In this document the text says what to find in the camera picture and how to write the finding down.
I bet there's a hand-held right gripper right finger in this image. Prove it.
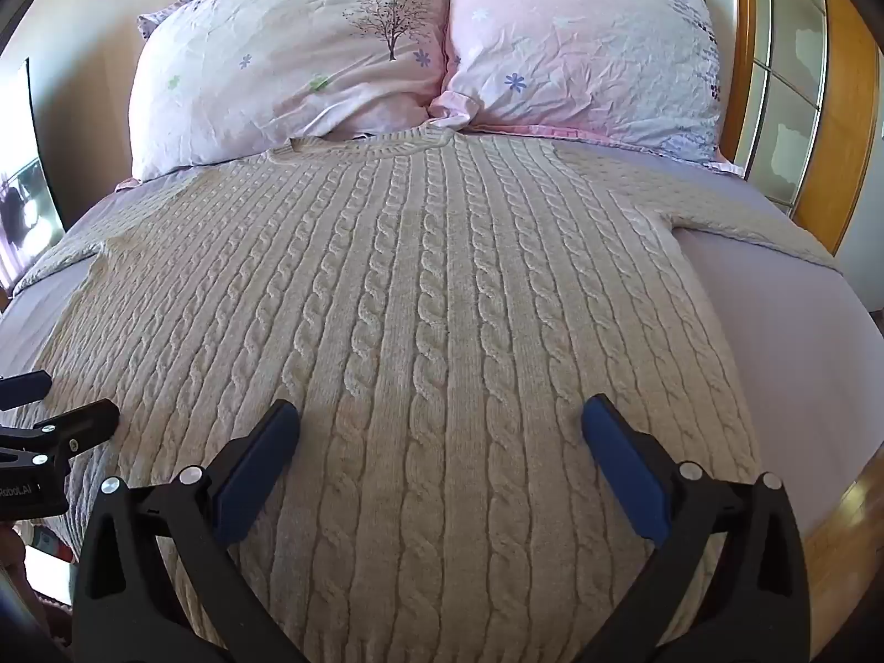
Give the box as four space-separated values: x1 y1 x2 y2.
581 393 811 663

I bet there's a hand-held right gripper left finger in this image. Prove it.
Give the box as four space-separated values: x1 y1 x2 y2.
72 399 309 663

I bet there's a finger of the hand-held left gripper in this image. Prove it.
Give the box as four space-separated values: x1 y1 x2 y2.
0 371 54 411
0 398 121 477

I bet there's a beige cable-knit sweater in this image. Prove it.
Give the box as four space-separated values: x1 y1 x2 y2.
12 120 845 663

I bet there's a pink pillow with tree print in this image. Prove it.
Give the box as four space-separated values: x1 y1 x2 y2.
128 0 451 182

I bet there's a pink pillow with flower print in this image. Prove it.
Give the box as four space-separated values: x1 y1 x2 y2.
429 0 745 175

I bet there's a wooden framed mirror door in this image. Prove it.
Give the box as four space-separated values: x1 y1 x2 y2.
718 0 881 256

